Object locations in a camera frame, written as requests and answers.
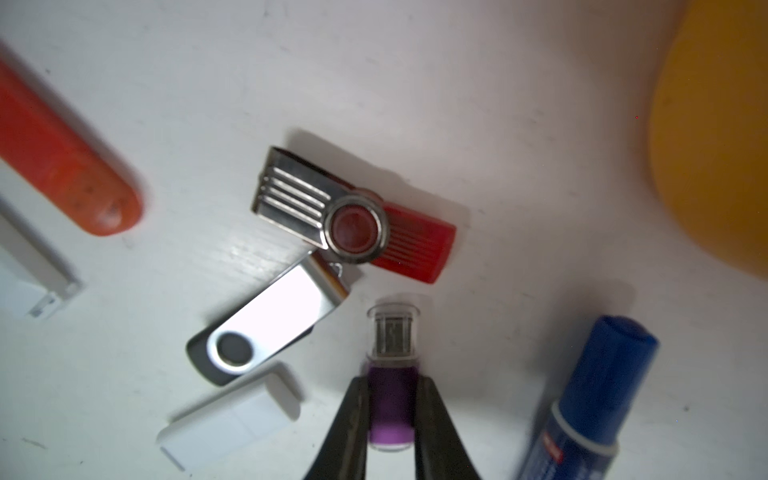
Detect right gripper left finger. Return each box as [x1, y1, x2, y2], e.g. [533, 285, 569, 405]
[304, 376, 370, 480]

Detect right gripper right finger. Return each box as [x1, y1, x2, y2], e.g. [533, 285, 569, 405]
[414, 376, 480, 480]

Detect purple usb drive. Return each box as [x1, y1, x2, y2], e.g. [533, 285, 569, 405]
[366, 302, 420, 452]

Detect black swivel usb drive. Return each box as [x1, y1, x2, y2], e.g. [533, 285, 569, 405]
[186, 251, 350, 386]

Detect brown usb drive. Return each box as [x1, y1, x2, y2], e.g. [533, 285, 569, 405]
[253, 147, 457, 284]

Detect small white usb drive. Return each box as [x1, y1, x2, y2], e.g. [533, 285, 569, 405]
[1, 211, 82, 320]

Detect red usb drive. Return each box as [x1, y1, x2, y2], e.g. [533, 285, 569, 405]
[1, 63, 143, 236]

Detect yellow plastic storage box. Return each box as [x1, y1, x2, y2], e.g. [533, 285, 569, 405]
[648, 1, 767, 279]

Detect blue white marker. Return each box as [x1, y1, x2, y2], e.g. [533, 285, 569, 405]
[519, 315, 659, 480]

